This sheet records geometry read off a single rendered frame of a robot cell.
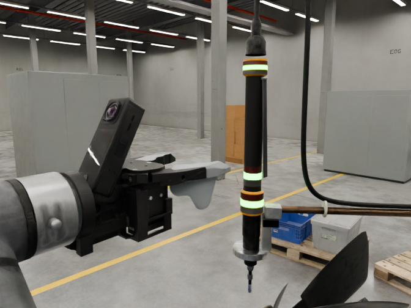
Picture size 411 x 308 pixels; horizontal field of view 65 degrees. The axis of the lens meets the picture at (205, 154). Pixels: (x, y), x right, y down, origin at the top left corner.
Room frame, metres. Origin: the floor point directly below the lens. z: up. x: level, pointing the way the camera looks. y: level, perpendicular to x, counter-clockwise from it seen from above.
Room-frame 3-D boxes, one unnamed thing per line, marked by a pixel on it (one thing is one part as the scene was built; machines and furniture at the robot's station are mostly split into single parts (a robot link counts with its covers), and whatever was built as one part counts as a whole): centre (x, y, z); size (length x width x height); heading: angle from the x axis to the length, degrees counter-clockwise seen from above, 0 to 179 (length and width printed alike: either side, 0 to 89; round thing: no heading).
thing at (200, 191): (0.40, 0.00, 1.64); 0.09 x 0.03 x 0.06; 113
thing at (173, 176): (0.38, 0.04, 1.66); 0.09 x 0.05 x 0.02; 113
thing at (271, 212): (0.59, -0.10, 1.50); 0.09 x 0.07 x 0.10; 84
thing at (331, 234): (3.39, -1.47, 0.31); 0.60 x 0.42 x 0.33; 141
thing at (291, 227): (3.70, -1.08, 0.25); 0.60 x 0.41 x 0.22; 142
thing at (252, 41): (0.59, -0.09, 1.66); 0.04 x 0.04 x 0.46
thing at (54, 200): (0.30, 0.15, 1.64); 0.08 x 0.05 x 0.08; 49
